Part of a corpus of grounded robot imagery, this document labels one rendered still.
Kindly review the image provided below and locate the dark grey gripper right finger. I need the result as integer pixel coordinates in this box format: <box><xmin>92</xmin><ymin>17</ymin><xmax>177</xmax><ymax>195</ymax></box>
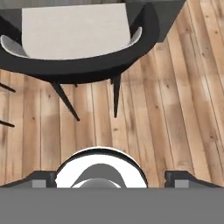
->
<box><xmin>164</xmin><ymin>170</ymin><xmax>224</xmax><ymax>188</ymax></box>

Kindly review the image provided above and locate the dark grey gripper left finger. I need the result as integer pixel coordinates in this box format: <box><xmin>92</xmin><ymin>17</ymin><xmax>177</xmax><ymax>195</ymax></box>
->
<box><xmin>0</xmin><ymin>170</ymin><xmax>58</xmax><ymax>188</ymax></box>

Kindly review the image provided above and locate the white and black round object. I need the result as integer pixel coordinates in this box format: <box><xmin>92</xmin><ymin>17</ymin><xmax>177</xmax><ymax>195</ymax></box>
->
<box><xmin>54</xmin><ymin>146</ymin><xmax>149</xmax><ymax>188</ymax></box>

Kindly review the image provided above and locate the black chair with pale seat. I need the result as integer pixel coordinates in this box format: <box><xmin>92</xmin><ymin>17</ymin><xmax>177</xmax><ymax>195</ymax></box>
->
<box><xmin>0</xmin><ymin>2</ymin><xmax>161</xmax><ymax>122</ymax></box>

